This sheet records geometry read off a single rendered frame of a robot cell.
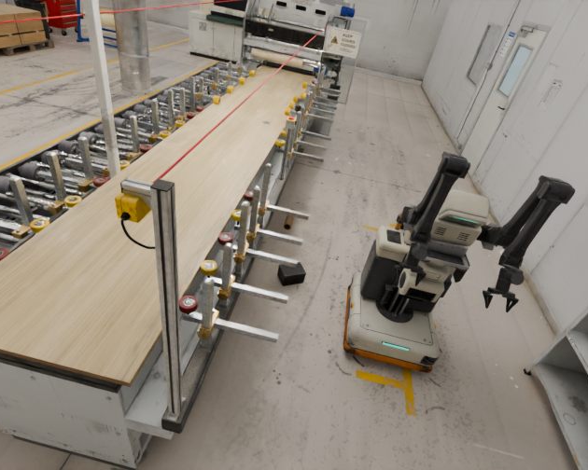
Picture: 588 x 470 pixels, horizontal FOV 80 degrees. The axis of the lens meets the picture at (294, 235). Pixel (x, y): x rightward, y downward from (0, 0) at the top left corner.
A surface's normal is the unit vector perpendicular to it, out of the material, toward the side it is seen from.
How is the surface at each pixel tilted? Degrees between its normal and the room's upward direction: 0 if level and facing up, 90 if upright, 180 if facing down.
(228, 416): 0
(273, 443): 0
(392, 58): 90
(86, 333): 0
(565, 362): 90
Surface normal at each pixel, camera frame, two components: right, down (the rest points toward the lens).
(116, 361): 0.17, -0.79
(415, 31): -0.17, 0.57
